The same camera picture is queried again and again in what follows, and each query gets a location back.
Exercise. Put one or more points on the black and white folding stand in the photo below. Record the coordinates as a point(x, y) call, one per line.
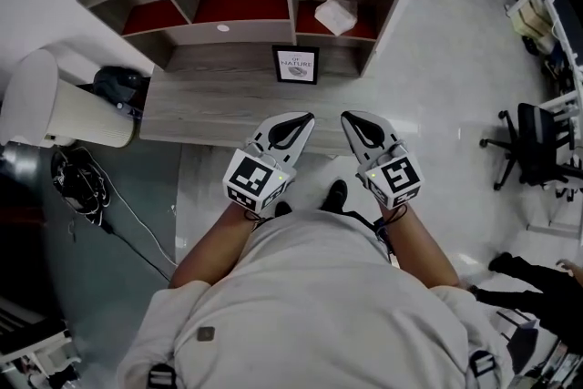
point(521, 339)

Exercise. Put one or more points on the person's black right shoe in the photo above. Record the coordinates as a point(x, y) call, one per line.
point(334, 196)

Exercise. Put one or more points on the small grey square badge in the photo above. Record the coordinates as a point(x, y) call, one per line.
point(206, 333)

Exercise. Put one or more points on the person's left forearm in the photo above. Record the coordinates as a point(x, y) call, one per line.
point(209, 250)

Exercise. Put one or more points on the black framed picture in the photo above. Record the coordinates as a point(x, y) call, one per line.
point(296, 64)

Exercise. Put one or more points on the long white office desk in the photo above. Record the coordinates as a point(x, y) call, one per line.
point(575, 73)

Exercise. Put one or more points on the black office chair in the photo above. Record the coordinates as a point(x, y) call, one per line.
point(537, 150)

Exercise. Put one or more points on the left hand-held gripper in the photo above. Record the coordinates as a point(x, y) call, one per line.
point(255, 182)

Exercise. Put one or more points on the person's white shirt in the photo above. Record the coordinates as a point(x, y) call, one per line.
point(309, 310)

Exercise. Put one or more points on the person's black left shoe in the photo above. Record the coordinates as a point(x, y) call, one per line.
point(283, 208)

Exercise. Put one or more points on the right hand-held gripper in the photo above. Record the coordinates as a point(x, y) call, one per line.
point(396, 180)

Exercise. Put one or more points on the white cloth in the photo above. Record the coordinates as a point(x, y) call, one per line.
point(334, 16)

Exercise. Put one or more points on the person's right forearm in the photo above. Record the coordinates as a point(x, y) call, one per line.
point(421, 250)

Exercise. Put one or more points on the wooden desk with hutch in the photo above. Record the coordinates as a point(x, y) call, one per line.
point(218, 105)

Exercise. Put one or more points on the person's black shoe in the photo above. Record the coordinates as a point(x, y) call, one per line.
point(283, 208)
point(334, 196)

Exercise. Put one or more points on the cardboard box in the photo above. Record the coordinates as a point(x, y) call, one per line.
point(530, 18)

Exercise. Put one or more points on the black bag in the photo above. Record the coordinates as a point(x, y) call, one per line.
point(118, 86)

